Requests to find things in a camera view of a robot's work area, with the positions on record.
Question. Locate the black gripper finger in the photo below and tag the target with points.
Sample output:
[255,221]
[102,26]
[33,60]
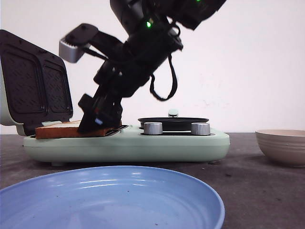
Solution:
[88,123]
[111,114]

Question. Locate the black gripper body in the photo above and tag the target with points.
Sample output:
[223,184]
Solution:
[129,65]

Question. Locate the white bread slice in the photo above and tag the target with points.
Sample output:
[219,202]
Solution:
[73,124]
[69,132]

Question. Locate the mint green sandwich maker lid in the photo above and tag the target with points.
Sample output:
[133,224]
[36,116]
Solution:
[34,85]

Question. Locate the beige ribbed bowl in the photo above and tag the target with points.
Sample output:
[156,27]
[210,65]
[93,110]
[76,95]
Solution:
[286,147]

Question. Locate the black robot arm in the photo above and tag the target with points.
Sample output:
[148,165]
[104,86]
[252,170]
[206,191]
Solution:
[189,13]

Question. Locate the mint green breakfast maker base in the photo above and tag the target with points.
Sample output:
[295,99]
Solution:
[130,145]

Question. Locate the left silver control knob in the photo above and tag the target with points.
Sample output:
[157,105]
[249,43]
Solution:
[153,128]

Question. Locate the silver control knob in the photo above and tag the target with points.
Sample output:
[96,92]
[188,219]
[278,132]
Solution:
[153,128]
[201,129]

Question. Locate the black round frying pan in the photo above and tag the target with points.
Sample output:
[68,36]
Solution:
[174,123]

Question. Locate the blue plastic plate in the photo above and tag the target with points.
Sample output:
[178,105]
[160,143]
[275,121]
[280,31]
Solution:
[116,197]

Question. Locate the right silver control knob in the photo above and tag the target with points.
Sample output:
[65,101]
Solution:
[201,129]

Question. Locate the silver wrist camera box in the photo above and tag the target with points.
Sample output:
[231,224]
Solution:
[73,44]

